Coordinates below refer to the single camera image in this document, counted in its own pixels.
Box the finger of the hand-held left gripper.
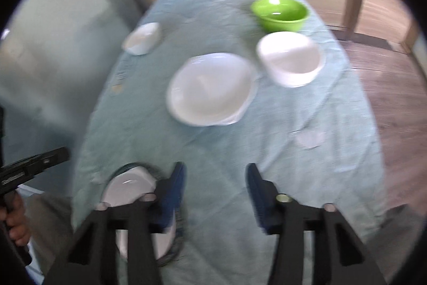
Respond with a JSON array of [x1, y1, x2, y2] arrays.
[[40, 147, 70, 169]]

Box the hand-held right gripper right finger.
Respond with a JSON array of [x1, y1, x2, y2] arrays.
[[246, 163, 388, 285]]

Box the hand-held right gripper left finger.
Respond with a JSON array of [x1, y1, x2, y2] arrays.
[[43, 161, 186, 285]]

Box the blue patterned plate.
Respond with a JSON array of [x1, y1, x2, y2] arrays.
[[100, 162, 187, 267]]

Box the white eared plate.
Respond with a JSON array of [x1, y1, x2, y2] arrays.
[[213, 71, 261, 126]]

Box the large white plate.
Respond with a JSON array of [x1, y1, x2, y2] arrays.
[[166, 52, 259, 127]]

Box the small white bowl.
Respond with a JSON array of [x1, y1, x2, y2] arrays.
[[122, 22, 163, 56]]

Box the person's left hand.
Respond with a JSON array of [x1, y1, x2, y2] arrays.
[[0, 194, 30, 247]]

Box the teal quilted blanket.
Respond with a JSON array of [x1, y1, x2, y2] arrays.
[[70, 0, 388, 285]]

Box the grey cloth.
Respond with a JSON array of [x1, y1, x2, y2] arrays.
[[25, 193, 79, 274], [380, 203, 422, 249]]

